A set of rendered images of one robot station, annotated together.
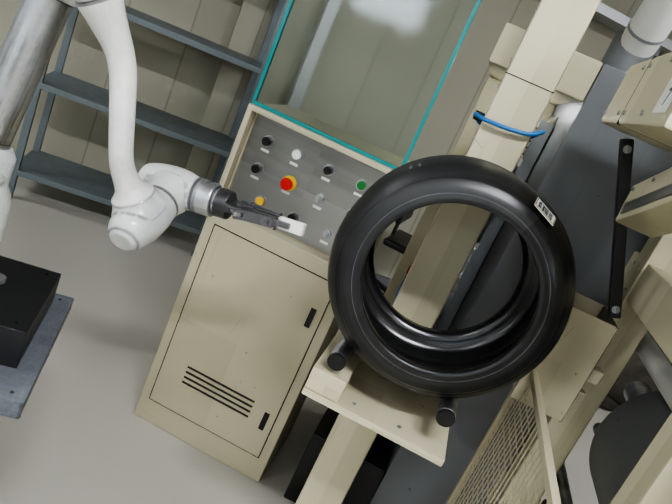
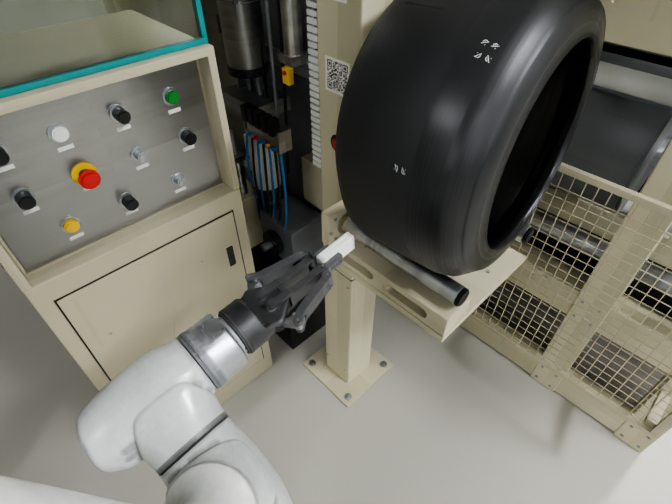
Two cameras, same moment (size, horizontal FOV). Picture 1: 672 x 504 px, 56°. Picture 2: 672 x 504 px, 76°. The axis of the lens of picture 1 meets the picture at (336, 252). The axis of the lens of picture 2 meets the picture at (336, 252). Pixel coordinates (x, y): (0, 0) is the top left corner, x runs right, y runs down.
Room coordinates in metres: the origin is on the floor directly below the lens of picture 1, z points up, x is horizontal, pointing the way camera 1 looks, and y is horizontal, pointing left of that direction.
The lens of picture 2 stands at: (1.20, 0.51, 1.58)
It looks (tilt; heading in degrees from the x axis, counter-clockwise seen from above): 44 degrees down; 309
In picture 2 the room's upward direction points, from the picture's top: straight up
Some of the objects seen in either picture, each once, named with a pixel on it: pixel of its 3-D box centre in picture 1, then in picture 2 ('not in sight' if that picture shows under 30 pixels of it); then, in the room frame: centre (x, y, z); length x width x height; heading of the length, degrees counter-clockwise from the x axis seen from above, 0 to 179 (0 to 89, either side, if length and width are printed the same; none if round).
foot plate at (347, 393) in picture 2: not in sight; (347, 363); (1.77, -0.28, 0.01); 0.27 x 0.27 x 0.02; 83
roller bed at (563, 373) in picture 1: (558, 350); not in sight; (1.68, -0.67, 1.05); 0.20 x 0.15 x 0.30; 173
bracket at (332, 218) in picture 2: not in sight; (380, 197); (1.69, -0.29, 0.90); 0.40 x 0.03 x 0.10; 83
